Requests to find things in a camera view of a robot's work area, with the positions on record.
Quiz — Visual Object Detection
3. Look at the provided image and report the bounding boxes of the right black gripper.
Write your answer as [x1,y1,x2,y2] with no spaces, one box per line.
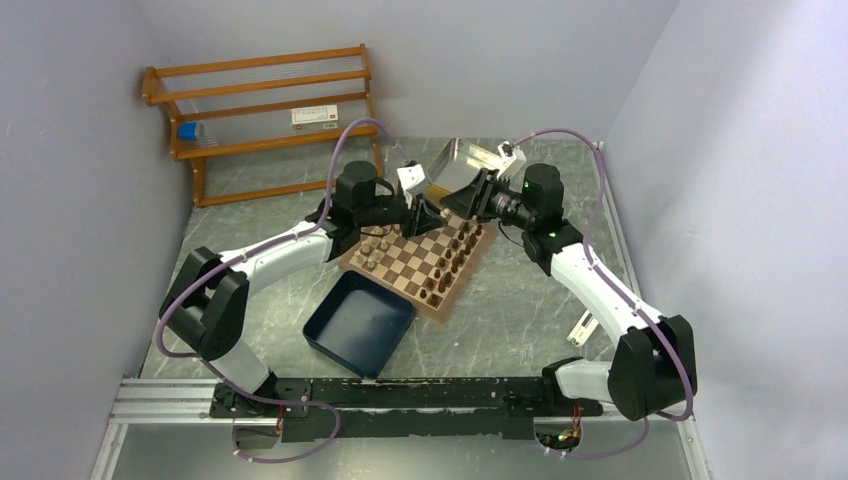
[439,168,535,231]

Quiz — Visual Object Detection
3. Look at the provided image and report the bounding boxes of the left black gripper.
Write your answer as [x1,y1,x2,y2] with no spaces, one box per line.
[356,189,447,240]

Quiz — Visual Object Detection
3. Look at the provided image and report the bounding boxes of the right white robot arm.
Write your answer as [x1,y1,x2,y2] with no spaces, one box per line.
[440,164,697,421]

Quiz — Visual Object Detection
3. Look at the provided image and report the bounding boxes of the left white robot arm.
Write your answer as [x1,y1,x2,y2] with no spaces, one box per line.
[155,161,445,416]

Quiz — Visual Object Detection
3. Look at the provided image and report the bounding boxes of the wooden chess board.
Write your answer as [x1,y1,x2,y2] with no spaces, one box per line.
[338,214,496,323]

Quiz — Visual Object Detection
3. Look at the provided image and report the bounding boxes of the dark chess pieces group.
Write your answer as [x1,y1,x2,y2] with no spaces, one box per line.
[415,221,483,309]

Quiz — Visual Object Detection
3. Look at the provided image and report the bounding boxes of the gold metal tin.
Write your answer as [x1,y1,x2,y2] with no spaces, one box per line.
[425,138,500,210]

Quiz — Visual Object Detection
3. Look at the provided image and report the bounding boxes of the blue square tray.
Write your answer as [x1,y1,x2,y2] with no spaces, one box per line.
[302,271,415,379]

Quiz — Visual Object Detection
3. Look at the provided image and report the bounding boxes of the white red box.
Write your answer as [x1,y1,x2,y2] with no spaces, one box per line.
[290,105,339,132]

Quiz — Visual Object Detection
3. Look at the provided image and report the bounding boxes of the wooden shelf rack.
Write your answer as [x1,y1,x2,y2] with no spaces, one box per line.
[140,44,376,207]

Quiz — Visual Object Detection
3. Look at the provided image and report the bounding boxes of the small white plastic part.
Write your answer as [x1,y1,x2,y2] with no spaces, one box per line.
[567,310,598,347]

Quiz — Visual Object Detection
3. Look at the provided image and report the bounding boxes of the blue capped container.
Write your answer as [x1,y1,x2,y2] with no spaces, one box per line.
[176,122,202,142]

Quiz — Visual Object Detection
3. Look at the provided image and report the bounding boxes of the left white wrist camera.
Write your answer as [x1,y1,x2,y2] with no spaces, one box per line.
[396,162,429,201]

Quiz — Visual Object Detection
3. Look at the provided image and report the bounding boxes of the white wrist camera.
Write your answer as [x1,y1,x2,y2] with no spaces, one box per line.
[396,162,429,201]
[497,141,527,179]

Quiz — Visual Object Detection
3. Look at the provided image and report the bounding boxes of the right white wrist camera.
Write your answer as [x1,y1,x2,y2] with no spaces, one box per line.
[497,141,527,179]

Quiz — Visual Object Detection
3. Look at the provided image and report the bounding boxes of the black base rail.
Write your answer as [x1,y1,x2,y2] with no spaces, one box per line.
[209,376,604,443]

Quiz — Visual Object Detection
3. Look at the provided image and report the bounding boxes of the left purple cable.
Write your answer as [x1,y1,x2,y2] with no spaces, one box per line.
[154,118,413,465]

